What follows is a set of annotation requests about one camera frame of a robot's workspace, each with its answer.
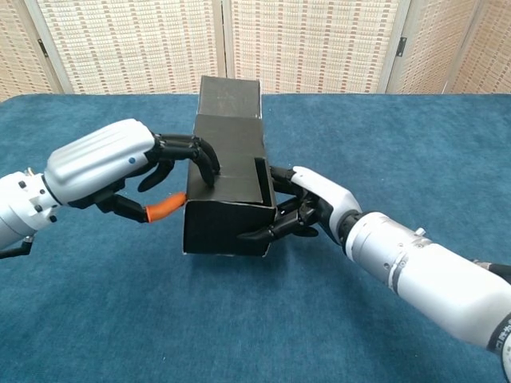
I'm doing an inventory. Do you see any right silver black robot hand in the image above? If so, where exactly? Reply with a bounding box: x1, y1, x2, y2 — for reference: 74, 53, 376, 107
237, 165, 363, 245

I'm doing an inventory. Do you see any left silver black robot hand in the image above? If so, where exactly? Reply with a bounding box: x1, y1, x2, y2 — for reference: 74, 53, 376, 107
42, 118, 222, 224

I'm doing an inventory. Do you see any black cardboard box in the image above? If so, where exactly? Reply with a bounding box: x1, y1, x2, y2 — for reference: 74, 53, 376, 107
182, 75, 279, 257

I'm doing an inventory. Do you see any woven folding screen panel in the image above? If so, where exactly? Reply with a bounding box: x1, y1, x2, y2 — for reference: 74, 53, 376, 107
221, 0, 412, 96
385, 0, 486, 96
445, 0, 511, 96
0, 0, 63, 103
23, 0, 229, 96

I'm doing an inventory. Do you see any blue felt table mat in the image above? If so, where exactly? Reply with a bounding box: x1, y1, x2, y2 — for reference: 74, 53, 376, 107
0, 93, 511, 383

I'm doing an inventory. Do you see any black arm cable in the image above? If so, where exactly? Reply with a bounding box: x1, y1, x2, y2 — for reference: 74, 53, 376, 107
0, 235, 34, 260

